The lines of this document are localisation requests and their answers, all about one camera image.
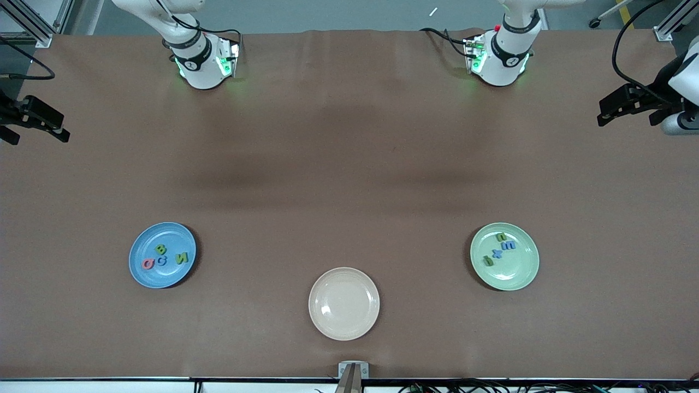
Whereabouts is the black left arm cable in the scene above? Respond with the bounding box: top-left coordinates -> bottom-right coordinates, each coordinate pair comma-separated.
611,0 -> 673,105

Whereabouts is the blue plate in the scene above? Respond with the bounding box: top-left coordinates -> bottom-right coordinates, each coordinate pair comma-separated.
129,222 -> 197,289

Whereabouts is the black base power cable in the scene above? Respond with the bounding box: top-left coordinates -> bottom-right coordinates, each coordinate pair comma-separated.
419,27 -> 476,58

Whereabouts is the brown table cover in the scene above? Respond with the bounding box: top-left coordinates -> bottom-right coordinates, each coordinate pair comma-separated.
0,28 -> 699,380

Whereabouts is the tangled black cable bundle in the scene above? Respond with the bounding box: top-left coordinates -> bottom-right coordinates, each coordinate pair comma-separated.
398,373 -> 699,393

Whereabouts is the beige plate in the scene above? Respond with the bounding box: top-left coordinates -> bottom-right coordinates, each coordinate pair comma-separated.
309,267 -> 380,341

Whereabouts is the aluminium frame profile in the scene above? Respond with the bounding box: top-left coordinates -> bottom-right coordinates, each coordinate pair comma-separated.
654,0 -> 699,41
0,0 -> 74,47

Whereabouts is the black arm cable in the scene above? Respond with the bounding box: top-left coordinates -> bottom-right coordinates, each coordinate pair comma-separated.
611,0 -> 673,105
0,0 -> 242,80

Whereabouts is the grey metal bracket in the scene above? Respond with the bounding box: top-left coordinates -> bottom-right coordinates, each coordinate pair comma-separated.
338,361 -> 370,379

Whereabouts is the metal mounting bar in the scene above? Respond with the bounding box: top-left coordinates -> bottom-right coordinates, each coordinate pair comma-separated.
334,365 -> 363,393

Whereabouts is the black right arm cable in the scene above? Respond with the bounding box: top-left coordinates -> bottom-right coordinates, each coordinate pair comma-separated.
0,0 -> 242,80

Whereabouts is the wheeled stand leg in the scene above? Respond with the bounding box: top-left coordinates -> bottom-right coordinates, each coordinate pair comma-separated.
589,0 -> 634,29

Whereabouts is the green plate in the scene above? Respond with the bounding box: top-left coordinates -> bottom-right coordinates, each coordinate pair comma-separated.
470,222 -> 540,291

